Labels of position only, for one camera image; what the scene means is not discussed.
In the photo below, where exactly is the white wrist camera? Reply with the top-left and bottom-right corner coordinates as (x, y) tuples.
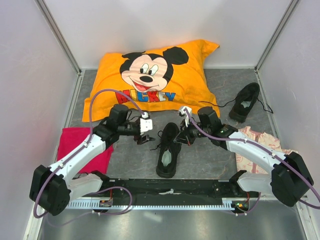
(178, 106), (192, 127)
(139, 112), (153, 134)

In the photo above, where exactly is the orange Mickey pillow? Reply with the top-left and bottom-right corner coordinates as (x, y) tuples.
(82, 39), (220, 123)

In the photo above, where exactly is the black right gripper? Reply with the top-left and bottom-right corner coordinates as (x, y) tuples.
(174, 117), (211, 146)

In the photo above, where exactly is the aluminium slotted rail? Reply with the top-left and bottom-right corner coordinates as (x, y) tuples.
(66, 194), (240, 211)

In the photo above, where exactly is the black shoe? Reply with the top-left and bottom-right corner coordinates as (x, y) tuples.
(229, 82), (260, 123)
(156, 122), (182, 179)

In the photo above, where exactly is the aluminium frame post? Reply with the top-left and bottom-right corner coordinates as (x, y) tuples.
(34, 0), (83, 75)
(254, 0), (301, 71)

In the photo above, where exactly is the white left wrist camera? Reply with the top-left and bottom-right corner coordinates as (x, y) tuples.
(139, 112), (153, 134)

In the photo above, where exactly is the cream pink cartoon pouch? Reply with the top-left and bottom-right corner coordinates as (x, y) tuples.
(235, 126), (298, 175)

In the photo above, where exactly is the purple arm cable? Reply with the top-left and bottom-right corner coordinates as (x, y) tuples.
(183, 108), (320, 210)
(32, 88), (148, 219)

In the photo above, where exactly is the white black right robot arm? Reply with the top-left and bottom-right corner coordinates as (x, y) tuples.
(175, 106), (320, 207)

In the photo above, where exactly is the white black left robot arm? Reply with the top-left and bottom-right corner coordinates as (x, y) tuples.
(29, 104), (154, 218)

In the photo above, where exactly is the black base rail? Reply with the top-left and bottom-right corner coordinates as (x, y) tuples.
(98, 173), (259, 199)

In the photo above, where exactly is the right aluminium frame post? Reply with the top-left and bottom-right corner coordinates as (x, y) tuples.
(254, 0), (301, 71)

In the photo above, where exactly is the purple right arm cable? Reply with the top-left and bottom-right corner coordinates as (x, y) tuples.
(183, 108), (320, 210)

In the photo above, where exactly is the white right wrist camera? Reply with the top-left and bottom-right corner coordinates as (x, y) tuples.
(178, 106), (192, 127)

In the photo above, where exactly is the magenta folded cloth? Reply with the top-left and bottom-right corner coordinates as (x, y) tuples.
(56, 126), (115, 175)

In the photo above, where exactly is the left aluminium frame post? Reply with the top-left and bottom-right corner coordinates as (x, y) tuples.
(34, 0), (83, 75)

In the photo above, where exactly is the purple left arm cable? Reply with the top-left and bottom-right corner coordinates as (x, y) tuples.
(32, 88), (148, 219)

